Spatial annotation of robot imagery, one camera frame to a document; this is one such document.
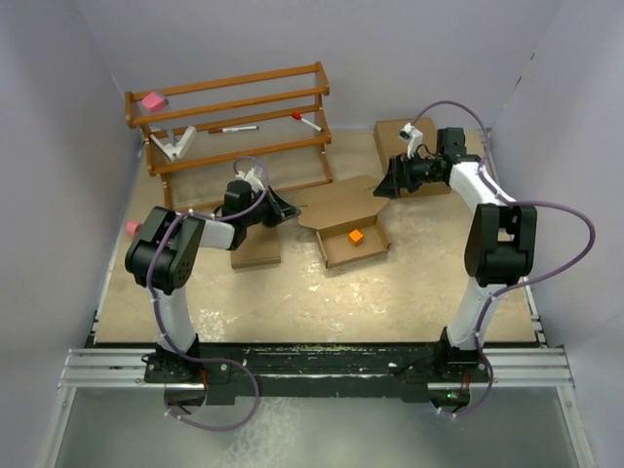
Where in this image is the red capped marker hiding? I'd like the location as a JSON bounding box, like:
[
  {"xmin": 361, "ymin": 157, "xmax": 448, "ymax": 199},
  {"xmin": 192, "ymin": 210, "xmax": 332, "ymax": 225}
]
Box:
[{"xmin": 292, "ymin": 112, "xmax": 324, "ymax": 133}]

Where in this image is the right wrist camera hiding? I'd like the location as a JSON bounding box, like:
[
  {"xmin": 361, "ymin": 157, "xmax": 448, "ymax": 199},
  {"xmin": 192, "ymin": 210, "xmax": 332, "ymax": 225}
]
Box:
[{"xmin": 399, "ymin": 122, "xmax": 423, "ymax": 159}]

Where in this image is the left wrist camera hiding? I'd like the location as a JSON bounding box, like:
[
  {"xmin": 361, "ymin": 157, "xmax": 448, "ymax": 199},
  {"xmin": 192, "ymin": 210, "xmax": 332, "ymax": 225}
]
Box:
[{"xmin": 235, "ymin": 166, "xmax": 265, "ymax": 193}]

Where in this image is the pink eraser block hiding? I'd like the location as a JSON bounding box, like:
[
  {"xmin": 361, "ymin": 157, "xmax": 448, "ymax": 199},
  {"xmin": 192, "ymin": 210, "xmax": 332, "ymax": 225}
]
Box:
[{"xmin": 140, "ymin": 92, "xmax": 169, "ymax": 113}]

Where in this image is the wooden rack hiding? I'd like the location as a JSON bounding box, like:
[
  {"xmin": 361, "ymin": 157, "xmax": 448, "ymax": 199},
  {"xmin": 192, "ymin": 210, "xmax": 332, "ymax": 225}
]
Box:
[{"xmin": 124, "ymin": 61, "xmax": 333, "ymax": 209}]

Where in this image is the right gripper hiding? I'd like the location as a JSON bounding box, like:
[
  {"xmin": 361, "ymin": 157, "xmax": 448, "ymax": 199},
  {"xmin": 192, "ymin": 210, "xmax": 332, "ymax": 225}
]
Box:
[{"xmin": 373, "ymin": 149, "xmax": 443, "ymax": 199}]

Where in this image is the small closed cardboard box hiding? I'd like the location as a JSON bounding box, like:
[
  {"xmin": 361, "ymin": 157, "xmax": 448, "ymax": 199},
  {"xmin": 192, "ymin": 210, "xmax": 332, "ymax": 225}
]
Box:
[{"xmin": 230, "ymin": 224, "xmax": 282, "ymax": 269}]

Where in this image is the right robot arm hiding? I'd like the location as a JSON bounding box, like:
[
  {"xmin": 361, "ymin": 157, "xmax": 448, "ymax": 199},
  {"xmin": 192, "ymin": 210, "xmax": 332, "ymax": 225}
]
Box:
[{"xmin": 373, "ymin": 124, "xmax": 537, "ymax": 381}]

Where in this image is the small pink capped bottle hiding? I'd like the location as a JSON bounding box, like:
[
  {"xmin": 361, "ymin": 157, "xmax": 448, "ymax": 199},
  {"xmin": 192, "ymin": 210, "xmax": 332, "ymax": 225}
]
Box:
[{"xmin": 125, "ymin": 221, "xmax": 142, "ymax": 238}]

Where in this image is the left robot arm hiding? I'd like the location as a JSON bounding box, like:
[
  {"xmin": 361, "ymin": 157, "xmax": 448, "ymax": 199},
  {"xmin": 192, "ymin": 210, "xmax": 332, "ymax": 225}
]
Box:
[{"xmin": 125, "ymin": 179, "xmax": 300, "ymax": 382}]

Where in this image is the orange ball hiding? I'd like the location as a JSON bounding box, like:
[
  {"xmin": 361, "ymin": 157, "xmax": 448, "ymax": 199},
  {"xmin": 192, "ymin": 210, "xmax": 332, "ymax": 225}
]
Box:
[{"xmin": 348, "ymin": 229, "xmax": 364, "ymax": 246}]

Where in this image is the black capped white marker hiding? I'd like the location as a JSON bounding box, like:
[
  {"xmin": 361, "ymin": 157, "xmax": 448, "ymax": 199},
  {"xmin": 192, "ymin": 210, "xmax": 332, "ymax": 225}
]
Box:
[{"xmin": 207, "ymin": 125, "xmax": 259, "ymax": 135}]

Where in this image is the white eraser brush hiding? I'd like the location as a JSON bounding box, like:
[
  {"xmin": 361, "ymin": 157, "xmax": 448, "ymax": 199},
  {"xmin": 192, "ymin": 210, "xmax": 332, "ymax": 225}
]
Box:
[{"xmin": 150, "ymin": 126, "xmax": 197, "ymax": 162}]

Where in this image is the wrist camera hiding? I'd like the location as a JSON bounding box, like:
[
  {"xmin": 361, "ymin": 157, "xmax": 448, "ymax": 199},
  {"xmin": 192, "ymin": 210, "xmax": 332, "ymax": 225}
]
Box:
[
  {"xmin": 399, "ymin": 122, "xmax": 423, "ymax": 159},
  {"xmin": 235, "ymin": 166, "xmax": 265, "ymax": 193}
]

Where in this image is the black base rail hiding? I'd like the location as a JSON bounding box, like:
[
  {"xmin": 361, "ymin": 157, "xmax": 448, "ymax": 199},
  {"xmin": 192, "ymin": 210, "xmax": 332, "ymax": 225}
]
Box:
[{"xmin": 141, "ymin": 341, "xmax": 491, "ymax": 407}]

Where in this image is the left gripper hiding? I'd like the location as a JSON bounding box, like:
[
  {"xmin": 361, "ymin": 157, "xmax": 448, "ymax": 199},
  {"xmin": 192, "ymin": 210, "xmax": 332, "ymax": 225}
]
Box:
[{"xmin": 242, "ymin": 185, "xmax": 299, "ymax": 228}]

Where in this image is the large closed cardboard box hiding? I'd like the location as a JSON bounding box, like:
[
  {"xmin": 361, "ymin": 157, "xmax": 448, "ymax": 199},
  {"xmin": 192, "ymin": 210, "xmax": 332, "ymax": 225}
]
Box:
[{"xmin": 373, "ymin": 117, "xmax": 451, "ymax": 198}]

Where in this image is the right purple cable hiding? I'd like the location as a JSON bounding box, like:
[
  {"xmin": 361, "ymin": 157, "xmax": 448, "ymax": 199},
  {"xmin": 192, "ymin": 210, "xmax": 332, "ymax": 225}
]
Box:
[{"xmin": 409, "ymin": 100, "xmax": 599, "ymax": 420}]

